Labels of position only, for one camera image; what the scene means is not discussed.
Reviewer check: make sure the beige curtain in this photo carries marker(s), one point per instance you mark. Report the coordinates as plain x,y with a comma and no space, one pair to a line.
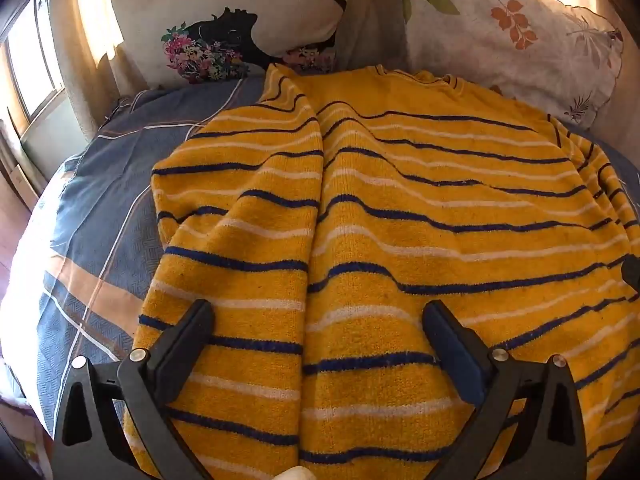
90,60

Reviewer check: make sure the blue checked bed sheet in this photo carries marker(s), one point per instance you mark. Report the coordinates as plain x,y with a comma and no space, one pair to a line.
100,240

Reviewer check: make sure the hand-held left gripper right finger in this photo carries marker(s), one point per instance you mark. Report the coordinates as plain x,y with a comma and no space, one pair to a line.
457,355

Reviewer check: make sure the window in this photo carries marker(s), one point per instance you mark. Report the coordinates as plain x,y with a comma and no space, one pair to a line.
30,60

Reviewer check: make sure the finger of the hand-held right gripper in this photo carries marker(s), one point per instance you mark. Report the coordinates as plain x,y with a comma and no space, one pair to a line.
634,274

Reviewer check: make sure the white pillow with leaf print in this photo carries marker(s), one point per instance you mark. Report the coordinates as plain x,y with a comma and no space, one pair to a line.
500,60

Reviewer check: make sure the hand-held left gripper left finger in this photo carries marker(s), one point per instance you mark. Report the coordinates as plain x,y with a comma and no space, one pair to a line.
189,344

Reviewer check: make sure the grey cushion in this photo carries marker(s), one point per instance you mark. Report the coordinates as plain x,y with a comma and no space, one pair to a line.
375,35

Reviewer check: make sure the yellow striped knit sweater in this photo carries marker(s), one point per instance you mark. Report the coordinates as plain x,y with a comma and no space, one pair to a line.
380,200

